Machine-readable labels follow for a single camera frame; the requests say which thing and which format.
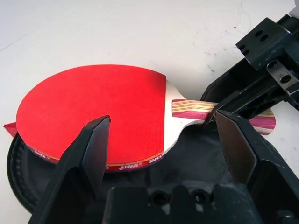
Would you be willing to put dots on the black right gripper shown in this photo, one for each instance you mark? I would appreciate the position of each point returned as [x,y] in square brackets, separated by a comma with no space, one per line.
[268,42]

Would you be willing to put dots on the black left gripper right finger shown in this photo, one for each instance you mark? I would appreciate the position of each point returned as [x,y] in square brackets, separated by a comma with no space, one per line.
[264,177]

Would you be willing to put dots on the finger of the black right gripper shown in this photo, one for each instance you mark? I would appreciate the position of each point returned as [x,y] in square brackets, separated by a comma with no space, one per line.
[211,119]

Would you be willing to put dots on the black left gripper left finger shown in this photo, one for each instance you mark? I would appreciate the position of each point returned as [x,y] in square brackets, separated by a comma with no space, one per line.
[77,168]

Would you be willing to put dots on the red ping-pong paddle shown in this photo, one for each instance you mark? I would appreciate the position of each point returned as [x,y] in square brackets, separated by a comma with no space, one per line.
[93,105]

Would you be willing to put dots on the black and red paddle case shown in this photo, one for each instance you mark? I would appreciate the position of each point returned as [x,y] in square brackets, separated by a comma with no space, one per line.
[163,168]

